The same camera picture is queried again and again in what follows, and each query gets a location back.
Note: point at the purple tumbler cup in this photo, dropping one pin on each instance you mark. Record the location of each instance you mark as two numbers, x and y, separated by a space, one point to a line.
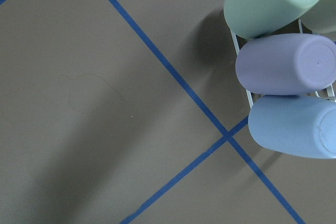
286 64

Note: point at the light green tumbler cup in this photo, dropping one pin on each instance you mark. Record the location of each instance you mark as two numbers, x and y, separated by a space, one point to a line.
251 19

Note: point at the blue tumbler cup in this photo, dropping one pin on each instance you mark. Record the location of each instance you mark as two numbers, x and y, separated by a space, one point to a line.
296 125

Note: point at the beige tumbler cup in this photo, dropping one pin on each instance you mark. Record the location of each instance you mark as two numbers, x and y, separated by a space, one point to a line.
321 18

